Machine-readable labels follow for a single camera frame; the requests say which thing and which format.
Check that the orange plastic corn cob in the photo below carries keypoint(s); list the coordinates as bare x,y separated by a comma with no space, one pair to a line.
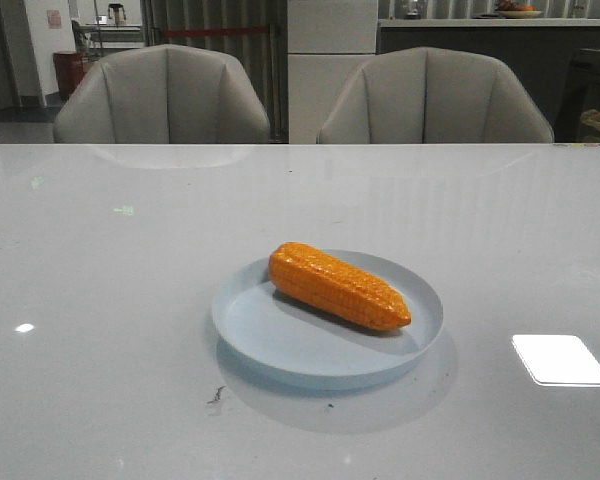
327,283

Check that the light blue round plate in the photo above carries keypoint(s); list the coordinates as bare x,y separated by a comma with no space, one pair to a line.
296,344

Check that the right beige upholstered chair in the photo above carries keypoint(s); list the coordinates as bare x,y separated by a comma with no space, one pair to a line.
428,95

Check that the beige upholstered chair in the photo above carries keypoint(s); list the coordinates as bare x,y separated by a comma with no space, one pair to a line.
428,95
165,94

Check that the left beige upholstered chair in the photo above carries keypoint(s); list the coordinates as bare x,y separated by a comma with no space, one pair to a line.
165,94

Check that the white cabinet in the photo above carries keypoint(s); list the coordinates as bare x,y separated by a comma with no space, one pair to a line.
326,40

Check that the red barrier belt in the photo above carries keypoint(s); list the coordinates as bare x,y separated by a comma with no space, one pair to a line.
215,32

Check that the red bin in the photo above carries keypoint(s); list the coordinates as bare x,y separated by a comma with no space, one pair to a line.
69,68

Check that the fruit bowl on counter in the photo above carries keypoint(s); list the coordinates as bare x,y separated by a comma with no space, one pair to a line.
516,10

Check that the dark wooden side chair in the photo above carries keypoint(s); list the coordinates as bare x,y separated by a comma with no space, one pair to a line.
578,120

